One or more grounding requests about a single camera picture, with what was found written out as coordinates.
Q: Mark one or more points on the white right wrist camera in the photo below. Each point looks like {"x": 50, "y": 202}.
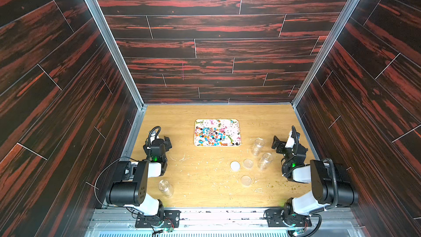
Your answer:
{"x": 290, "y": 141}

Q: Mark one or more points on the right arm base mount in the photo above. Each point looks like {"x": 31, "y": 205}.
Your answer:
{"x": 286, "y": 217}

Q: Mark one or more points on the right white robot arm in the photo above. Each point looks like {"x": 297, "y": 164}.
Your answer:
{"x": 330, "y": 185}

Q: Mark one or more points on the pile of colourful lollipops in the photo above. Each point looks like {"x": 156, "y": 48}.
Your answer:
{"x": 213, "y": 135}

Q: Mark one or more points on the floral rectangular tray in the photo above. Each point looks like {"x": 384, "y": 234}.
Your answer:
{"x": 217, "y": 132}

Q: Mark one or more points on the clear plastic candy jar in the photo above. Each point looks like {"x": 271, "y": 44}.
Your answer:
{"x": 257, "y": 146}

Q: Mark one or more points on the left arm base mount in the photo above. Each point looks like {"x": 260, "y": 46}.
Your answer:
{"x": 165, "y": 221}

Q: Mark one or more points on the clear plastic jar lid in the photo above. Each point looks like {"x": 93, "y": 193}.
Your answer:
{"x": 248, "y": 164}

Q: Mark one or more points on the candy jar with lid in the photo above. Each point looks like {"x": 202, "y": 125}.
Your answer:
{"x": 166, "y": 188}

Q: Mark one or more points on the white patterned jar lid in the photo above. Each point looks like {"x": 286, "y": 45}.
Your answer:
{"x": 235, "y": 166}

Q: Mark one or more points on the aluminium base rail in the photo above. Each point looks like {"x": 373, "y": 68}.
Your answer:
{"x": 220, "y": 222}

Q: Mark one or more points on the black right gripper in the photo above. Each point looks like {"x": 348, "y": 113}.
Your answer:
{"x": 281, "y": 145}

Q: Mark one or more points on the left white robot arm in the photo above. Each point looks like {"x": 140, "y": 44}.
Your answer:
{"x": 128, "y": 187}

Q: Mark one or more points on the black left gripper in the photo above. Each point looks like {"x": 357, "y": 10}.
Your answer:
{"x": 167, "y": 144}

